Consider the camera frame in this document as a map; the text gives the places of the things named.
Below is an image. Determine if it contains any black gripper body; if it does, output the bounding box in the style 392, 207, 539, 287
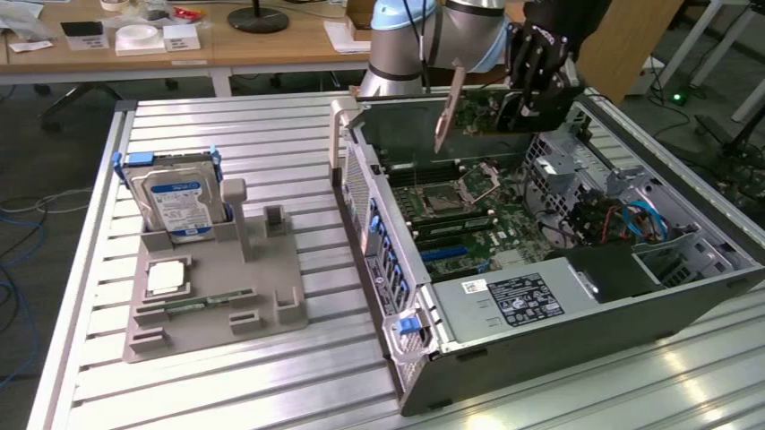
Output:
520, 0, 612, 54

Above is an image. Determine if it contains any graphics card with metal bracket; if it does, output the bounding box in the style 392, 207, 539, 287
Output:
431, 65, 586, 154

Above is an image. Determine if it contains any wooden cabinet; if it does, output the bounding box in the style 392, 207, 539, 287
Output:
572, 0, 686, 104

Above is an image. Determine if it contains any metal disk bay cage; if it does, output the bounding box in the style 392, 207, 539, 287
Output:
519, 129, 606, 217

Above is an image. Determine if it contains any metal socket cover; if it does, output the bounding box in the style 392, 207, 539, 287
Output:
456, 160, 504, 197

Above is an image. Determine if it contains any brown cardboard box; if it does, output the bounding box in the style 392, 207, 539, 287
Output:
345, 0, 376, 32

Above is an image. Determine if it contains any white paper stack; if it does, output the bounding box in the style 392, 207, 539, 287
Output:
324, 20, 372, 55

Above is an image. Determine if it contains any CPU socket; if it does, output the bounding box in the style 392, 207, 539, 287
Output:
416, 183, 474, 217

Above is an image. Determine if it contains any green motherboard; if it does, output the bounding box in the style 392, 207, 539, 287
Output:
381, 156, 575, 279

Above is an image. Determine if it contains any installed black RAM stick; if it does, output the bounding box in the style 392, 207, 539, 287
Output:
411, 217, 496, 239

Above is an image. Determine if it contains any blue expansion slot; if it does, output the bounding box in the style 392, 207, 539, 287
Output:
420, 245, 468, 262

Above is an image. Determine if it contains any black round lamp base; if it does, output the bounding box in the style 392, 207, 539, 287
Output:
225, 0, 291, 35

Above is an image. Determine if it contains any grey power supply unit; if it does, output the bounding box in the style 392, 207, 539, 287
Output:
428, 257, 599, 346

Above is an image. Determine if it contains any plain white labelled box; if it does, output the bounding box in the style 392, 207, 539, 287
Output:
161, 22, 203, 53

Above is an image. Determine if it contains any dark grey open PC case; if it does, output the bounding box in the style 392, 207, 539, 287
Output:
329, 82, 765, 417

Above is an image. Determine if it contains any white box with tape roll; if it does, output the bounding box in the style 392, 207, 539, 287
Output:
113, 24, 168, 57

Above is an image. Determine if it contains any hard disk in blue caddy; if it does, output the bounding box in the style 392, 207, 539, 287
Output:
110, 150, 233, 245

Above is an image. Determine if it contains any wooden desk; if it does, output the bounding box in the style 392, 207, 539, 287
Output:
0, 0, 539, 86

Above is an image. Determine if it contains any white box with black lid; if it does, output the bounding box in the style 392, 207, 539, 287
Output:
60, 21, 110, 52

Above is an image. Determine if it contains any green RAM stick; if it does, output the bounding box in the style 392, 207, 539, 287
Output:
164, 290, 252, 314

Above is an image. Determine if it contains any silver CPU chip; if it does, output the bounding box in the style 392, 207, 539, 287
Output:
144, 262, 188, 297

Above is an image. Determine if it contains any grey parts rack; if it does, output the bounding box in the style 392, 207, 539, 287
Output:
121, 177, 309, 364

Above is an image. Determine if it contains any clear plastic bag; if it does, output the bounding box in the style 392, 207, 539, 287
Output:
0, 11, 56, 42

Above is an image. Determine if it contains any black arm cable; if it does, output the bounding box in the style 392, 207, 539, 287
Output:
400, 0, 435, 95

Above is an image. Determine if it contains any white table frame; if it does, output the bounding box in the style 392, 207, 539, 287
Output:
654, 0, 765, 123

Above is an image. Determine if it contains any red orange wire bundle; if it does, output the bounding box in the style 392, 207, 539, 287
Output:
600, 208, 630, 243

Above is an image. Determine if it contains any blue wire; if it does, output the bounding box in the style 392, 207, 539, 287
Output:
620, 201, 670, 244

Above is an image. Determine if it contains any white floor cable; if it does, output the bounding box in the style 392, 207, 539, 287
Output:
0, 186, 94, 215

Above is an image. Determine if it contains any blue floor cable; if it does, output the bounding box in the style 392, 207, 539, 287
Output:
0, 210, 46, 389

